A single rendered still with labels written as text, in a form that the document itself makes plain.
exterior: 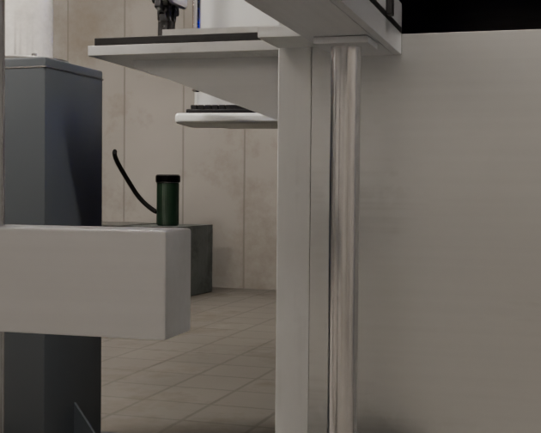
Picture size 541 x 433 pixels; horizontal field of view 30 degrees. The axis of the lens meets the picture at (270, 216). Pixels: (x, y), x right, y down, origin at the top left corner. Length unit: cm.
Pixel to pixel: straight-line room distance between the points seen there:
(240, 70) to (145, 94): 427
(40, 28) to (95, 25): 427
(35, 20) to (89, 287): 116
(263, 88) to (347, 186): 44
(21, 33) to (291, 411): 97
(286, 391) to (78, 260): 85
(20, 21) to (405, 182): 90
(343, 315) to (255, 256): 436
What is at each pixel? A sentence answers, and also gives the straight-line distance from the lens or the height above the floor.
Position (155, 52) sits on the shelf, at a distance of 199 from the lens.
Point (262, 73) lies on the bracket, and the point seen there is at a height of 83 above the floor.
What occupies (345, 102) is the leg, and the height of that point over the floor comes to 74.
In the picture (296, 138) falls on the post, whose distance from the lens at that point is 186.
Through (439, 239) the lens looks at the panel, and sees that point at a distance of 181.
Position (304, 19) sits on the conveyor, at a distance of 146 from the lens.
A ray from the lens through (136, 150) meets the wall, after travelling 627.
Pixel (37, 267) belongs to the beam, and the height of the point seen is 51.
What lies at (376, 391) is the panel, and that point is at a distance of 186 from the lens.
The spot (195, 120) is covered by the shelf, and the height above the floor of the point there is 78.
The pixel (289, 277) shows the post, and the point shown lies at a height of 43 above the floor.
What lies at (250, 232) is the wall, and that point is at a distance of 598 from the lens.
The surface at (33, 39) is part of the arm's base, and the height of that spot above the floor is 91.
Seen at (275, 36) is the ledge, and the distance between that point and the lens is 175.
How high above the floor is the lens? 59
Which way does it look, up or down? 2 degrees down
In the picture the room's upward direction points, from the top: straight up
